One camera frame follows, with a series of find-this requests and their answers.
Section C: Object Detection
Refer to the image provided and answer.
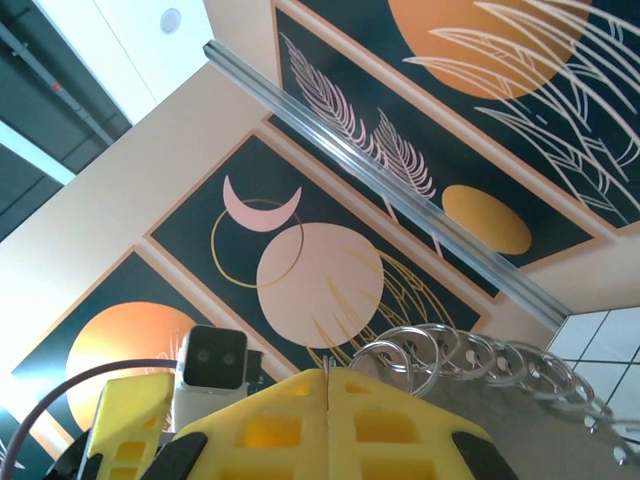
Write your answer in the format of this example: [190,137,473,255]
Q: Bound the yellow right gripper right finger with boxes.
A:
[327,367,521,480]

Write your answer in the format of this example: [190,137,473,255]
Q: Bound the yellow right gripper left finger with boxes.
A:
[144,367,329,480]

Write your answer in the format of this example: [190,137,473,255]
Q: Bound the grey ceiling pipe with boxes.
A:
[0,14,132,147]

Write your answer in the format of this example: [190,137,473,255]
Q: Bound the round ceiling light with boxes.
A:
[158,6,183,36]

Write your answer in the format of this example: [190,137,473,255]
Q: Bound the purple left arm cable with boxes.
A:
[0,358,182,480]

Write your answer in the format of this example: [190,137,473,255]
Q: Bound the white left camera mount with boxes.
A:
[171,382,251,434]

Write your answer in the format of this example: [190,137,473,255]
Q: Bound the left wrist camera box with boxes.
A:
[178,324,250,396]

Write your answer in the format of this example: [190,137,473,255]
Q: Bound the aluminium frame post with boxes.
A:
[202,39,571,331]

